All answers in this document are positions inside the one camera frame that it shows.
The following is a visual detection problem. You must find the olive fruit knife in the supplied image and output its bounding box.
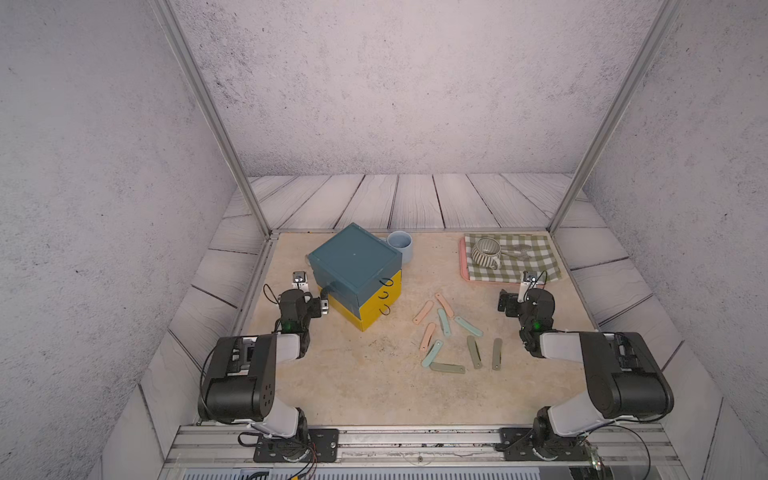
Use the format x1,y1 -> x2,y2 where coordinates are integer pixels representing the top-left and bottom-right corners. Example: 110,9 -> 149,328
429,362 -> 466,374
467,335 -> 483,369
492,338 -> 503,371

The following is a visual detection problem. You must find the olive fruit knife bottom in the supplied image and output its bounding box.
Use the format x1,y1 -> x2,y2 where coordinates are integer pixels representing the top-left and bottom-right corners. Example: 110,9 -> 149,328
429,362 -> 466,374

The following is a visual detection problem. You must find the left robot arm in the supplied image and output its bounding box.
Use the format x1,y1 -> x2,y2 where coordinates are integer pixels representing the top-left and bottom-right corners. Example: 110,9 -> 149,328
198,288 -> 329,445

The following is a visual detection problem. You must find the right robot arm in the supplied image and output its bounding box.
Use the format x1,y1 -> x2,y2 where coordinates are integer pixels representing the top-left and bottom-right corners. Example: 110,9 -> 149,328
495,288 -> 674,461

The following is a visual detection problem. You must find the teal and yellow drawer cabinet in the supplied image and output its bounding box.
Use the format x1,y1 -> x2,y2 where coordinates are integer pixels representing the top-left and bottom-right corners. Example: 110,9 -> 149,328
308,223 -> 403,331

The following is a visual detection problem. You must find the mint fruit knife right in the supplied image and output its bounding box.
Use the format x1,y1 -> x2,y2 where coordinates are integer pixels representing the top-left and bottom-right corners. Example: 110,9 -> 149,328
454,316 -> 483,337

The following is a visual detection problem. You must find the mint fruit knife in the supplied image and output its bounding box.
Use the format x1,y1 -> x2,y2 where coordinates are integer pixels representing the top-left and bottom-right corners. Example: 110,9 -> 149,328
421,340 -> 443,368
437,308 -> 452,338
454,316 -> 483,337

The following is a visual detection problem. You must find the pink fruit knife upper right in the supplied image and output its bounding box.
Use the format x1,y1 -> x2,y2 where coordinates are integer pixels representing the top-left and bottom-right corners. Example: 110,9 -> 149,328
435,293 -> 455,319

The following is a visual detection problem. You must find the pink fruit knife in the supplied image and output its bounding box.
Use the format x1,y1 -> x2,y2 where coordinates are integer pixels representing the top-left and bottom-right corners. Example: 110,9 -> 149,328
413,300 -> 434,325
435,293 -> 455,319
419,322 -> 437,352

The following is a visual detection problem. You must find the mint fruit knife middle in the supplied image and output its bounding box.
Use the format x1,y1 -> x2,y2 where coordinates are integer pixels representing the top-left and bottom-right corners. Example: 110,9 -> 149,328
437,308 -> 452,338

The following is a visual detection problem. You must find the pink fruit knife lower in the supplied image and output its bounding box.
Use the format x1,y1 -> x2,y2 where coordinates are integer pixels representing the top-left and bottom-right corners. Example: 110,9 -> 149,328
419,322 -> 437,352

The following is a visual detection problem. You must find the pink fruit knife upper left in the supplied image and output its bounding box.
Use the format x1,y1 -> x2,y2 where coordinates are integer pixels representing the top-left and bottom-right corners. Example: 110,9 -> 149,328
413,300 -> 434,325

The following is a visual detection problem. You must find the mint fruit knife lower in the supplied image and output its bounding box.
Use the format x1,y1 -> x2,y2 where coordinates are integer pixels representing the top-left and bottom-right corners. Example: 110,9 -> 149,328
421,340 -> 443,368

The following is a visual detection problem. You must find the metal spoon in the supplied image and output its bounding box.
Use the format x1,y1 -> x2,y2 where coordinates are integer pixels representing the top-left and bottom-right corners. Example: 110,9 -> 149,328
498,248 -> 536,261

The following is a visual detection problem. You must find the green checkered cloth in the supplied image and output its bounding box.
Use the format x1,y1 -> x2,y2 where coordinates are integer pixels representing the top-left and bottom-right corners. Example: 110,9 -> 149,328
459,233 -> 563,284

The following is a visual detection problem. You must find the striped ceramic cup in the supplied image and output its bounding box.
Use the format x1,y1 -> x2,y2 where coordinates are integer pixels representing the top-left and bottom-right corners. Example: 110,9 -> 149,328
471,237 -> 501,270

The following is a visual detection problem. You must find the pink tray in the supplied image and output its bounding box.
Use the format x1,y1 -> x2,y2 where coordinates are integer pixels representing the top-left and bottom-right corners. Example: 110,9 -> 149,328
458,233 -> 483,283

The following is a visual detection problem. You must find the light blue mug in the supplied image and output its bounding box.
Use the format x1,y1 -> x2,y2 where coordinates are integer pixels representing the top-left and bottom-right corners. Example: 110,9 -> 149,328
386,230 -> 413,265

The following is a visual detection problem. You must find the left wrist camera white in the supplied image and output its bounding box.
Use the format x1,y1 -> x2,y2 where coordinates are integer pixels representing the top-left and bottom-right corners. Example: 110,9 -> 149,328
292,271 -> 310,293

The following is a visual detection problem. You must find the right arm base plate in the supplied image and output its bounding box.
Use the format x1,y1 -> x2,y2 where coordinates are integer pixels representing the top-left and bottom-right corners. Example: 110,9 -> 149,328
494,427 -> 590,462

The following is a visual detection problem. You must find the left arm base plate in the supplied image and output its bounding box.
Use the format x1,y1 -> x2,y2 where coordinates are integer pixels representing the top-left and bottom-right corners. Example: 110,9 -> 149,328
253,428 -> 340,464

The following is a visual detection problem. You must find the aluminium front rail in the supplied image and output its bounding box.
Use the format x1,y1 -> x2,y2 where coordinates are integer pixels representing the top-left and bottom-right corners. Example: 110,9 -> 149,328
160,424 -> 688,479

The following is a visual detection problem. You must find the left aluminium frame post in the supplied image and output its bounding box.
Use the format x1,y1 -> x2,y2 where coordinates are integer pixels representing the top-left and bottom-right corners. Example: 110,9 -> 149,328
151,0 -> 272,237

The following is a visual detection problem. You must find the aluminium frame post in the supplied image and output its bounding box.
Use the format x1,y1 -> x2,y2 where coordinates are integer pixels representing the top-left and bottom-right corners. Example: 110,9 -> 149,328
547,0 -> 682,236
151,0 -> 272,237

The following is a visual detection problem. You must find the right aluminium frame post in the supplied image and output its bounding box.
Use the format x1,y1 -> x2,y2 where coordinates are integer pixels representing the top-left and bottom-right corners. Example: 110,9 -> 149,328
547,0 -> 682,236

